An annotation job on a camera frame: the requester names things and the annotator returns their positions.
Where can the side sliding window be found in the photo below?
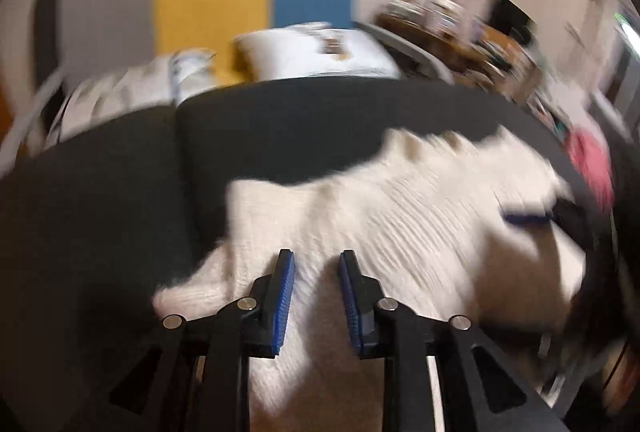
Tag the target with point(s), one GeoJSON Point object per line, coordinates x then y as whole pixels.
{"type": "Point", "coordinates": [625, 62]}

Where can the pink bed quilt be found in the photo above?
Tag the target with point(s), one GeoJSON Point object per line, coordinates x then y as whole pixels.
{"type": "Point", "coordinates": [590, 162]}

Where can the white deer print pillow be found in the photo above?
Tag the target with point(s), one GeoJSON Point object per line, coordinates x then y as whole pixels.
{"type": "Point", "coordinates": [290, 52]}

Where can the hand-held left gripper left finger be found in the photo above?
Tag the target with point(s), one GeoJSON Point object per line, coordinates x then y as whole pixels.
{"type": "Point", "coordinates": [282, 302]}

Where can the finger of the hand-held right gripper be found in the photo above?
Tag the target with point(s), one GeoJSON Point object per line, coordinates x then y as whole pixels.
{"type": "Point", "coordinates": [527, 217]}

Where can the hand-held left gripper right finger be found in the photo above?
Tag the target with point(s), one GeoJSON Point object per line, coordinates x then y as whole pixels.
{"type": "Point", "coordinates": [350, 302]}

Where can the cream knit sweater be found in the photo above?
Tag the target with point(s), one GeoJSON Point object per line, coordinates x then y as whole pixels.
{"type": "Point", "coordinates": [400, 222]}

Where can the triangle pattern pillow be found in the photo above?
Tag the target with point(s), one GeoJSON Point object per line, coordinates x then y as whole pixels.
{"type": "Point", "coordinates": [125, 92]}

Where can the wooden desk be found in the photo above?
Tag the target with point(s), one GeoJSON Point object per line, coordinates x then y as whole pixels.
{"type": "Point", "coordinates": [435, 37]}

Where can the black television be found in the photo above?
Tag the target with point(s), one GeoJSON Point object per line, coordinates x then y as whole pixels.
{"type": "Point", "coordinates": [510, 17]}

